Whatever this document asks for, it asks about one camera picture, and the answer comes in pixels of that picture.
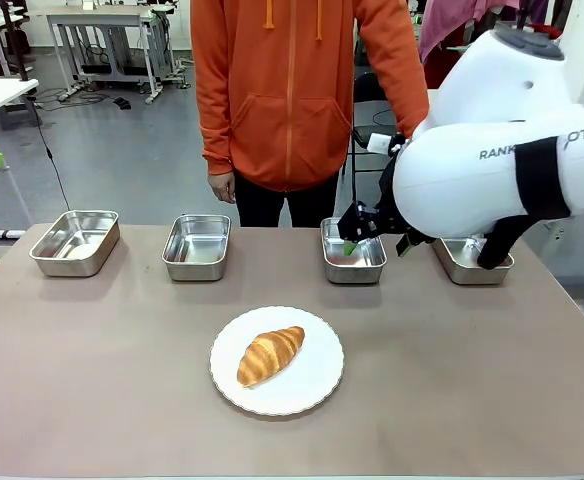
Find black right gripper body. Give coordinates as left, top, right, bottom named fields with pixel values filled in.
left=337, top=144, right=422, bottom=242

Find steel rectangular container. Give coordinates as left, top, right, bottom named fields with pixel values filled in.
left=28, top=209, right=122, bottom=278
left=431, top=236, right=516, bottom=286
left=320, top=216, right=388, bottom=286
left=161, top=214, right=232, bottom=282

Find golden croissant bread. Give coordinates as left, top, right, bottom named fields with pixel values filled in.
left=236, top=325, right=306, bottom=388

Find person's right hand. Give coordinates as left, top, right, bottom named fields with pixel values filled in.
left=208, top=170, right=237, bottom=205

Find black office chair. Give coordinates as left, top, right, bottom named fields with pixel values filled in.
left=340, top=71, right=398, bottom=177

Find white scalloped plate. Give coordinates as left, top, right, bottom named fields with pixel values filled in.
left=208, top=305, right=346, bottom=417

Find person in orange hoodie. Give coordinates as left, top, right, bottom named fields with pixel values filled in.
left=189, top=0, right=431, bottom=229

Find pink hanging cloth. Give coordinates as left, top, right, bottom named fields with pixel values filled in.
left=418, top=0, right=523, bottom=65

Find grey workbench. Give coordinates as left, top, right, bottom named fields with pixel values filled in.
left=45, top=3, right=179, bottom=105

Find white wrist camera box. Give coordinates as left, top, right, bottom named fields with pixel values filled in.
left=366, top=132, right=392, bottom=156

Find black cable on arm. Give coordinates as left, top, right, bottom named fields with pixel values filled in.
left=475, top=213, right=544, bottom=271

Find black arm strap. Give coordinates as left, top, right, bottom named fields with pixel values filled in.
left=513, top=135, right=572, bottom=219

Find black hanging cable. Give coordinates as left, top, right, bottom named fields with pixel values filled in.
left=23, top=94, right=72, bottom=212

